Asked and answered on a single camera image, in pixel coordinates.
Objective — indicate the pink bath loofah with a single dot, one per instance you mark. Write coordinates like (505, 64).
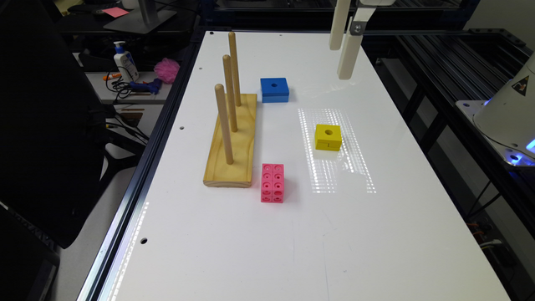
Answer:
(167, 70)

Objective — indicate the rear wooden peg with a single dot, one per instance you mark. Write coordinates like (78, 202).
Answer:
(235, 70)

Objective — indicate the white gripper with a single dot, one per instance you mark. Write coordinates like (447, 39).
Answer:
(352, 40)

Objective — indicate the blue glue gun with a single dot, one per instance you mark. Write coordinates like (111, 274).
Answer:
(152, 87)

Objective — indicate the front wooden peg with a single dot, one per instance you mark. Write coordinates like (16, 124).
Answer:
(224, 122)

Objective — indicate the black aluminium frame rack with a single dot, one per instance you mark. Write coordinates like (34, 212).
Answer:
(428, 60)

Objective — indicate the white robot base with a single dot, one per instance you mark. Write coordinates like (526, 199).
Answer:
(506, 120)

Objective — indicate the middle wooden peg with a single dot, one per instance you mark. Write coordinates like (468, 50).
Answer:
(227, 65)

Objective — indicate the pink sticky note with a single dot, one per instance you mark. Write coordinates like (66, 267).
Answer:
(115, 12)

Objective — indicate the pink interlocking cube block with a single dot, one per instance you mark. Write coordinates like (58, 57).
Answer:
(272, 184)

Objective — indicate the white lotion pump bottle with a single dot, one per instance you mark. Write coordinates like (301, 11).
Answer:
(125, 63)

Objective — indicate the silver monitor stand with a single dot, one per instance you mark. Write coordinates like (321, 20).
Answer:
(142, 18)

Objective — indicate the blue cube with hole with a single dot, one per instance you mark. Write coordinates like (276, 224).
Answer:
(274, 90)

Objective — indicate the wooden peg base board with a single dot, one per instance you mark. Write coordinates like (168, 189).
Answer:
(239, 174)

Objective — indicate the yellow cube with hole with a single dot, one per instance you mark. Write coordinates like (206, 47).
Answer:
(328, 137)

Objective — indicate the wooden peg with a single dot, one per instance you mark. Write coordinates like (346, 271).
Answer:
(224, 122)
(235, 70)
(227, 65)

